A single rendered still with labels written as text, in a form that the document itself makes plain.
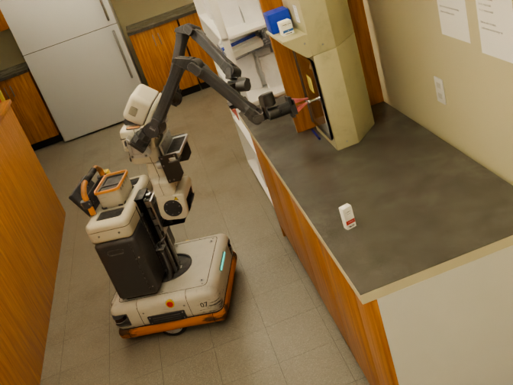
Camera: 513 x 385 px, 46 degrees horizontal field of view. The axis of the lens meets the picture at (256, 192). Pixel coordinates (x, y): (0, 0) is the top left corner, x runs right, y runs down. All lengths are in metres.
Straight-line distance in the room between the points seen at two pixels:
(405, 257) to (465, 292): 0.23
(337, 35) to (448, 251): 1.15
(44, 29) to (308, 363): 5.44
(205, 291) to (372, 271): 1.56
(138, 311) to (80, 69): 4.51
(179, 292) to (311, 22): 1.67
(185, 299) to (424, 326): 1.69
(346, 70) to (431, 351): 1.29
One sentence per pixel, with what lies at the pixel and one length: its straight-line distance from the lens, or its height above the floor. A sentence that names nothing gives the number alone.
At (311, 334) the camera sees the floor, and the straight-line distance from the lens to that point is 3.32.
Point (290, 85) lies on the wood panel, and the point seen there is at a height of 1.20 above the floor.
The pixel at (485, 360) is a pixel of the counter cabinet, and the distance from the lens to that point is 2.37.
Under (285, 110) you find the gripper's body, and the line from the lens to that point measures 2.83.
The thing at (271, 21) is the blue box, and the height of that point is 1.57.
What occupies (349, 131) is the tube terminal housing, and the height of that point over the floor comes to 1.01.
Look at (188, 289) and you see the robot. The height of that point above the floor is 0.28.
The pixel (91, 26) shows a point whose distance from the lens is 7.51.
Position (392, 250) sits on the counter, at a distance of 2.12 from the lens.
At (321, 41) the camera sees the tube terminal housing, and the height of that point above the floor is 1.46.
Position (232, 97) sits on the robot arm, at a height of 1.31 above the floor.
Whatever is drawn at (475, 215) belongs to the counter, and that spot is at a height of 0.94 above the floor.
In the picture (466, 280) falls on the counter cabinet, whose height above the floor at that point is 0.84.
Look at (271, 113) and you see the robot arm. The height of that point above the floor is 1.20.
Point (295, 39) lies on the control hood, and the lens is 2.69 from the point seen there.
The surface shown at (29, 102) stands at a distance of 7.90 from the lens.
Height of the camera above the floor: 2.16
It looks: 27 degrees down
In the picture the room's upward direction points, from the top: 19 degrees counter-clockwise
